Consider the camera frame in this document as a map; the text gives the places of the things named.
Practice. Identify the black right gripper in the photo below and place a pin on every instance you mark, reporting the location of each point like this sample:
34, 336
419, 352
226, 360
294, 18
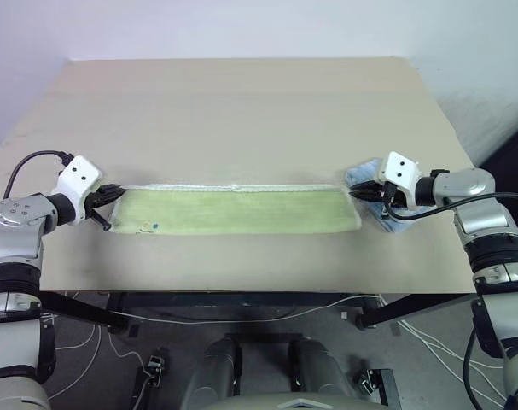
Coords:
391, 197

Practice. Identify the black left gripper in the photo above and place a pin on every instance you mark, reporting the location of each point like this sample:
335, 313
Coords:
95, 200

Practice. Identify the light green towel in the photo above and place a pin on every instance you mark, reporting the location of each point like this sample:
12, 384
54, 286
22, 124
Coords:
241, 213

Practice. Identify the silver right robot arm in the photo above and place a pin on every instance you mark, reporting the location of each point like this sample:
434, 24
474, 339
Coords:
476, 183

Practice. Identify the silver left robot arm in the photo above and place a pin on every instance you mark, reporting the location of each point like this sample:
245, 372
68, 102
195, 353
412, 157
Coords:
15, 222

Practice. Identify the blue folded cloth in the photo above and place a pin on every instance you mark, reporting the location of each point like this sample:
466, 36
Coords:
362, 173

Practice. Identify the dark rounded right robot leg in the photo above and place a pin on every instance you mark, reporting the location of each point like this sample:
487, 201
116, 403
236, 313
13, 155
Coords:
320, 367

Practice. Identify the dark rounded robot leg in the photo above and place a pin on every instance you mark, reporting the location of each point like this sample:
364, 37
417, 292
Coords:
320, 367
213, 371

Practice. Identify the dark rounded left robot leg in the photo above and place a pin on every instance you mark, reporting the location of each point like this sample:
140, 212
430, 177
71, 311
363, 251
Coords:
213, 371

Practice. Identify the grey robot torso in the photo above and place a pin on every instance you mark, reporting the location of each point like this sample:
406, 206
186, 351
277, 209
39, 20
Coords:
301, 402

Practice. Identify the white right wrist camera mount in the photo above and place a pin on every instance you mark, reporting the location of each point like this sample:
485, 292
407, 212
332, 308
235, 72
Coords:
401, 168

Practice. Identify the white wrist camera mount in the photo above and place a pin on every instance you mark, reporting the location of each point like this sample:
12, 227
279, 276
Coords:
81, 171
401, 168

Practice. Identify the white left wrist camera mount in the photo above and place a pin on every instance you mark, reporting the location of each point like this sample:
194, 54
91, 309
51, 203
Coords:
81, 171

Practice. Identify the black metal table frame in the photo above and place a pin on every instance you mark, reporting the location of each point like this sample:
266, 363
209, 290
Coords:
83, 312

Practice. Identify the black metal floor bracket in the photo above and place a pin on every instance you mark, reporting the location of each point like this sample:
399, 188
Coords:
155, 368
368, 381

